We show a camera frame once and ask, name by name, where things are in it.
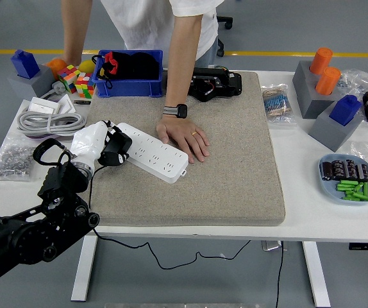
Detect blue plastic bin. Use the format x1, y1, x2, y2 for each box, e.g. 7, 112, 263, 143
91, 49, 164, 98

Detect grey coiled power cable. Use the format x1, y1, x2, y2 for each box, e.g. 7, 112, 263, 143
17, 89, 88, 139

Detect black pouch with red trim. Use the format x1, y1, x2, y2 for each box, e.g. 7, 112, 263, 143
91, 51, 160, 89

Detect person's right hand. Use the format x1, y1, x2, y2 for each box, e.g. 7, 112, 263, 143
62, 51, 83, 68

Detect black wristwatch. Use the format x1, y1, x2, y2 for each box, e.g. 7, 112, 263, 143
163, 103, 188, 119

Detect orange round fruit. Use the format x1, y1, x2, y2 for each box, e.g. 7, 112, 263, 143
44, 58, 68, 80

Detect grey-brown mat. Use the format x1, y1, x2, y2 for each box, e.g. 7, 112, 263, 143
86, 71, 286, 227

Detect colourful puzzle cube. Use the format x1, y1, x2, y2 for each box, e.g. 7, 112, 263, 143
56, 64, 80, 94
74, 72, 96, 99

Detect yellow round fruit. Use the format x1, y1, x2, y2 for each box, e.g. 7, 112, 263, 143
78, 59, 95, 73

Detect grey single-slot holder block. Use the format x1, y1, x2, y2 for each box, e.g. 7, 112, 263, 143
308, 101, 364, 152
6, 65, 56, 101

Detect white power strip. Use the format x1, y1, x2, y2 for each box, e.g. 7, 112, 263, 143
116, 122, 190, 184

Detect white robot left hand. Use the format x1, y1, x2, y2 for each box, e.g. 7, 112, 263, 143
69, 119, 133, 171

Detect person's left hand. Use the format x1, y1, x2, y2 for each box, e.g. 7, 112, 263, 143
155, 115, 210, 164

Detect black office chair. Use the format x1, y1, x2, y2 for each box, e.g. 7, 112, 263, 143
215, 15, 233, 58

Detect black plug adapter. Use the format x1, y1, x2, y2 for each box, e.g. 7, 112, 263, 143
103, 130, 133, 158

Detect grey wall plug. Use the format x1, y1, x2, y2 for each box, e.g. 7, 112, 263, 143
51, 80, 68, 94

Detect light blue plate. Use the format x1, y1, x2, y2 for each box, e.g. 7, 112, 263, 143
318, 153, 368, 205

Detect metal bracket under table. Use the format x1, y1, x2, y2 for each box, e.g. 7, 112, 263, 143
260, 239, 288, 252

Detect thin black plug cord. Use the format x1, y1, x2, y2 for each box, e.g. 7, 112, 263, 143
88, 163, 251, 270

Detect orange cylinder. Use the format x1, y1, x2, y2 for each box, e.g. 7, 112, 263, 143
314, 66, 341, 96
309, 47, 333, 75

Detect white table leg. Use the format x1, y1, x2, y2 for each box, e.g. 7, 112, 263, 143
71, 235, 98, 302
301, 241, 331, 307

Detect grey two-slot holder block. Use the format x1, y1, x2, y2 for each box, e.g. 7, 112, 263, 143
292, 60, 342, 119

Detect blue house-shaped block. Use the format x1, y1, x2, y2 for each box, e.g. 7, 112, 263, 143
10, 49, 40, 79
328, 94, 362, 126

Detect small white box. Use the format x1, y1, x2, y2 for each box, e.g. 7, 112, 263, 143
28, 97, 62, 115

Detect hanging black cable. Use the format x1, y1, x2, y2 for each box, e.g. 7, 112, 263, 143
275, 240, 284, 308

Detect black electronic module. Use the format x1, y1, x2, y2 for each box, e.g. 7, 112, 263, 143
187, 66, 243, 103

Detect person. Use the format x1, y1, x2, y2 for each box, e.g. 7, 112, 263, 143
99, 0, 219, 68

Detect clear bag of metal nuts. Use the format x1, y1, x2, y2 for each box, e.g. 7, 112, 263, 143
0, 136, 42, 182

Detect crumpled clear plastic bags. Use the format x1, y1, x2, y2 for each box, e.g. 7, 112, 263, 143
334, 67, 368, 97

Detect clear bag of resistors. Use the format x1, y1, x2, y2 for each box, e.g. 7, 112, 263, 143
260, 83, 297, 124

